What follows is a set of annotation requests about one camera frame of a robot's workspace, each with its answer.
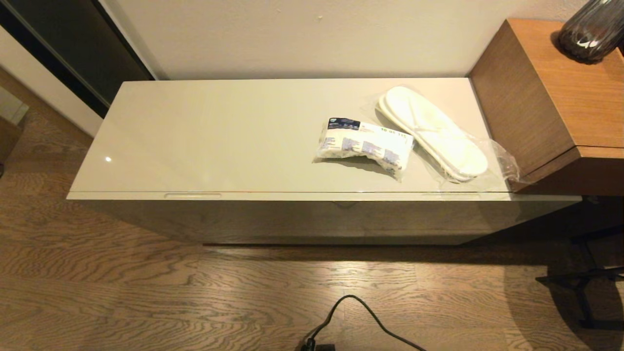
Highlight white blue printed plastic packet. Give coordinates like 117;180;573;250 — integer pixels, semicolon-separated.
314;117;415;182

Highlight white slippers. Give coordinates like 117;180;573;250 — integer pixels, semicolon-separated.
366;86;523;189

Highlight glossy white low cabinet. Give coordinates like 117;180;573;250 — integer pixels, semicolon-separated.
70;78;511;195

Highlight brown wooden side cabinet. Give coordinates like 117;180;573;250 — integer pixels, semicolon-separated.
468;19;624;196

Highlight dark sliding door panel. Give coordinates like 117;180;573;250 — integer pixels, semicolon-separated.
0;0;156;119

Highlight light grey box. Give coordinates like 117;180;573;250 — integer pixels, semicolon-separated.
0;87;30;126

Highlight dark ribbed glass vase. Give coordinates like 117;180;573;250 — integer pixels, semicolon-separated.
557;0;624;65

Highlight black floor cable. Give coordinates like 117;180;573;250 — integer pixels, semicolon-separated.
300;294;426;351

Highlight black metal frame legs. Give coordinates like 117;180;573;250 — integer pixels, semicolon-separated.
535;229;624;331

